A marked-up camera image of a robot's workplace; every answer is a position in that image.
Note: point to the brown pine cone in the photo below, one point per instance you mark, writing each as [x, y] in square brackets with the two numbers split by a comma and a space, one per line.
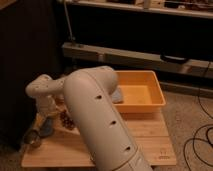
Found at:
[66, 121]

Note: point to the metal stand pole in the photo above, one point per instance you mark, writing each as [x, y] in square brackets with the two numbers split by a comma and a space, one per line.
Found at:
[71, 36]

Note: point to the grey cloth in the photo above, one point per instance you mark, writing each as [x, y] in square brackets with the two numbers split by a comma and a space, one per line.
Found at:
[117, 95]

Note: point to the upper wooden shelf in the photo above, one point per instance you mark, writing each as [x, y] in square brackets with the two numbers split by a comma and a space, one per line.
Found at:
[144, 8]

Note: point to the metal cup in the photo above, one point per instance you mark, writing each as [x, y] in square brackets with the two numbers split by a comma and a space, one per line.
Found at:
[32, 139]

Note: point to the yellow plastic bin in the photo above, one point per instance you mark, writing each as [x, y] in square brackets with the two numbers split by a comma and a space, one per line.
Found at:
[141, 92]

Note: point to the blue sponge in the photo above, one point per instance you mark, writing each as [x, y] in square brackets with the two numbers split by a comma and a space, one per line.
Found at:
[47, 128]

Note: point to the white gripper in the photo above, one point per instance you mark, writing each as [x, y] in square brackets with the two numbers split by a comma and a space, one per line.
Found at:
[46, 106]

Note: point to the metal shelf rail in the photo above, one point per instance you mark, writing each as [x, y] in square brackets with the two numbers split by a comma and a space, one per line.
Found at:
[136, 59]

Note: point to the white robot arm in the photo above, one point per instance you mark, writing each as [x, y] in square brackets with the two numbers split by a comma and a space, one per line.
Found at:
[87, 96]

